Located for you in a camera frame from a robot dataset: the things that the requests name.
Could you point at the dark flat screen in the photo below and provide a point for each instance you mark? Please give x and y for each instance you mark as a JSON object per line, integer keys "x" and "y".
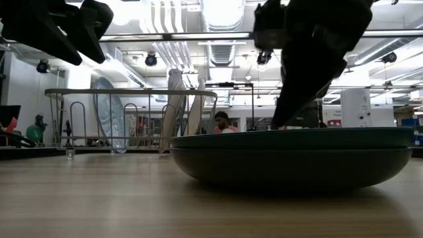
{"x": 9, "y": 114}

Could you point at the light blue geometric plate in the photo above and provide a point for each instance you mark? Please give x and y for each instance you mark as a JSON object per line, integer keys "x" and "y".
{"x": 109, "y": 112}

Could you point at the black computer monitor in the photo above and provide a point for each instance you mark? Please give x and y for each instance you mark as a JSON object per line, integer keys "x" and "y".
{"x": 310, "y": 117}

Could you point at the dark green plate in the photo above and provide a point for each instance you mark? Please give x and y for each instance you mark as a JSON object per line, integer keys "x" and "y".
{"x": 291, "y": 168}
{"x": 291, "y": 139}

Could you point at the black hanging camera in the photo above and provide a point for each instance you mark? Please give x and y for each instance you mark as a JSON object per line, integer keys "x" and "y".
{"x": 43, "y": 66}
{"x": 151, "y": 59}
{"x": 389, "y": 57}
{"x": 263, "y": 57}

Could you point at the blue storage bin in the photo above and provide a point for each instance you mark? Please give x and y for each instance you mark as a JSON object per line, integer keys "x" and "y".
{"x": 411, "y": 121}
{"x": 419, "y": 139}

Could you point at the white cabinet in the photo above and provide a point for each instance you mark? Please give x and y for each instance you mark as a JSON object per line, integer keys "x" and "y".
{"x": 357, "y": 112}

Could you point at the person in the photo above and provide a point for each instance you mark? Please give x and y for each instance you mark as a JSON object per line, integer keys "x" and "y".
{"x": 34, "y": 132}
{"x": 222, "y": 122}

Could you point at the small red object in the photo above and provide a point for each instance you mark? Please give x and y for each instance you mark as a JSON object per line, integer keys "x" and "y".
{"x": 11, "y": 125}

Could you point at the red patterned plate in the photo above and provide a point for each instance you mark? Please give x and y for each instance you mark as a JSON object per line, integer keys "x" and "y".
{"x": 172, "y": 109}

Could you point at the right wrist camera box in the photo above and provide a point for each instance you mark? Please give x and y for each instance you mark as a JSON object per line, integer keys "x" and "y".
{"x": 269, "y": 29}

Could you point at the long white light bar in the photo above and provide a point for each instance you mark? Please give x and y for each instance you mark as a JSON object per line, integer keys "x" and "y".
{"x": 198, "y": 35}

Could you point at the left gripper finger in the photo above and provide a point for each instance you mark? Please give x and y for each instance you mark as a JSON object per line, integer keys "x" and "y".
{"x": 89, "y": 26}
{"x": 39, "y": 36}

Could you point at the silver air duct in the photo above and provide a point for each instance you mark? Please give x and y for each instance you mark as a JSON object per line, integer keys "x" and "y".
{"x": 221, "y": 20}

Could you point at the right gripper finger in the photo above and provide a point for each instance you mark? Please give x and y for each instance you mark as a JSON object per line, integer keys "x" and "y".
{"x": 304, "y": 76}

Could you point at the dark blue floral plate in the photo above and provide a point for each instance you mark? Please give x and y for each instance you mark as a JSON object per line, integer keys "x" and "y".
{"x": 196, "y": 112}

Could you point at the black stand frame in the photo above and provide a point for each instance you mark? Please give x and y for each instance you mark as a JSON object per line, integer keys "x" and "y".
{"x": 253, "y": 105}

